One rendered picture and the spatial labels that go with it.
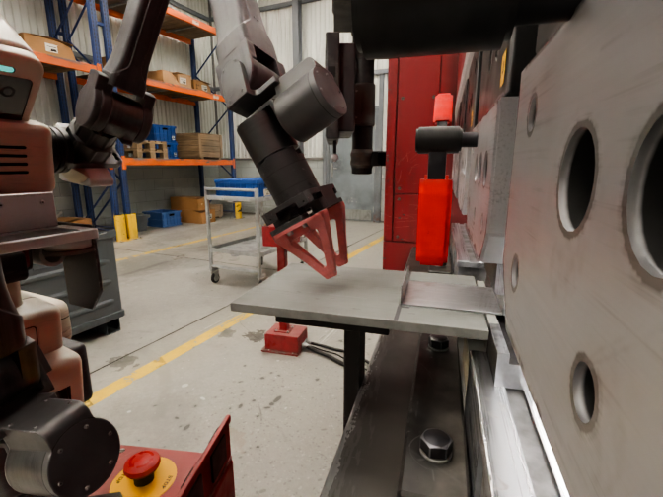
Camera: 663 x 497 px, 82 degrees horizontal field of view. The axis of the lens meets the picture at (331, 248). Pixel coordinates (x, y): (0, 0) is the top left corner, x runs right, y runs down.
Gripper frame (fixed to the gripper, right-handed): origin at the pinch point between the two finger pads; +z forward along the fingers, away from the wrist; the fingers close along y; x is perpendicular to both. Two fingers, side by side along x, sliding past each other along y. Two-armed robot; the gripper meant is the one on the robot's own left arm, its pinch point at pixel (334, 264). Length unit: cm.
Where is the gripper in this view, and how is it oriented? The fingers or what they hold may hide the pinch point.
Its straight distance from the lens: 46.6
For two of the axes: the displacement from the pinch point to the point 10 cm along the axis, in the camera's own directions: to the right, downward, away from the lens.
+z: 4.7, 8.8, 0.7
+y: 2.8, -2.2, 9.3
